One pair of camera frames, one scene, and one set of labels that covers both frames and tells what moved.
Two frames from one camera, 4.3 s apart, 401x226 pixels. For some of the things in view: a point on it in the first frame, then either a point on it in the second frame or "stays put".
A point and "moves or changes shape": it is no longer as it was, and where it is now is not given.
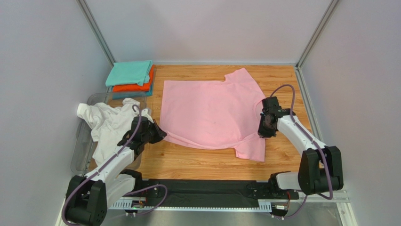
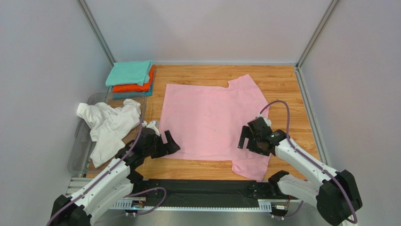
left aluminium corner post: [105, 44] stays put
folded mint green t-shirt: [132, 72] stays put
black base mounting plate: [174, 193] stays put
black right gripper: [265, 124] to [250, 139]
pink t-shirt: [215, 115] moves or changes shape
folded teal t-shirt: [131, 95] stays put
